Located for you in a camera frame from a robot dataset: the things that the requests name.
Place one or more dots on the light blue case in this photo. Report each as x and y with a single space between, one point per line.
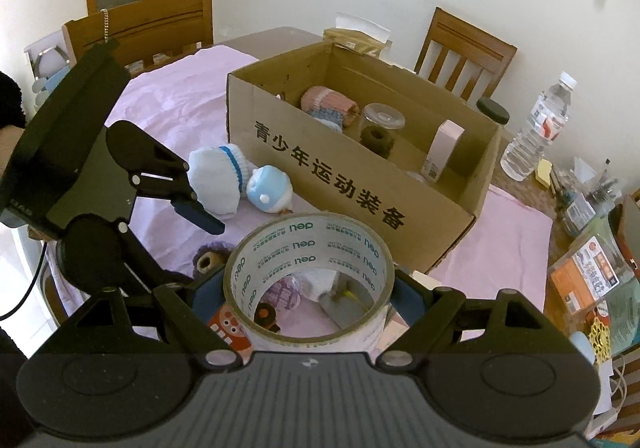
582 345

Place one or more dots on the light blue figurine toy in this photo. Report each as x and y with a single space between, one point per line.
267 183

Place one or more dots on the pink carton box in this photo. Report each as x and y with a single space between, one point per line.
445 143

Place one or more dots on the pink tablecloth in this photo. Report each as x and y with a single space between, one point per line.
165 103

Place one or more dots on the clear container with brown lid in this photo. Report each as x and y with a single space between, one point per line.
585 273

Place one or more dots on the brown wooden chair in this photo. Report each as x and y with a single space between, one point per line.
150 23
450 33

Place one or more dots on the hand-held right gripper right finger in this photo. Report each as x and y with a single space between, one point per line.
402 298

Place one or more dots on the orange cartoon box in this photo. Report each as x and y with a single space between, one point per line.
227 328

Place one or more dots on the clear plastic water bottle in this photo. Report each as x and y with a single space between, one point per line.
530 143

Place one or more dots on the grey box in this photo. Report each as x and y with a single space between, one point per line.
345 308

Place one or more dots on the pink knit sock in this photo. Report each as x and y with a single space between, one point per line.
335 103

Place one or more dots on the black lid jar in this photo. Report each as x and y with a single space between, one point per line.
492 109

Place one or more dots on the brown cardboard box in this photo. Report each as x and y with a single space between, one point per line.
260 93

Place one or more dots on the yellow sticky notes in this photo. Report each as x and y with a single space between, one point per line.
543 173

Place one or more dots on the green leaflet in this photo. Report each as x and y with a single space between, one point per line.
625 313

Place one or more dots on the clear packing tape roll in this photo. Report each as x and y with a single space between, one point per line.
310 235

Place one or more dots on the white sock with blue stripe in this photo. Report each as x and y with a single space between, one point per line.
215 178

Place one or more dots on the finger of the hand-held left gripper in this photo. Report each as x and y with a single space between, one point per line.
197 213
145 268

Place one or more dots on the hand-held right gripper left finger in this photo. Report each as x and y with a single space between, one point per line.
204 295

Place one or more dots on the brown tissue box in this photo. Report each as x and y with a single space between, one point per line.
355 41

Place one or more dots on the clear pen holder jar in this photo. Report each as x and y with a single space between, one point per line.
575 213

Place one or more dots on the golden ornament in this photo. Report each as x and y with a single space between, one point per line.
600 333

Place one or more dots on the clear glass cup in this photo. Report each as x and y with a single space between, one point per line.
384 117

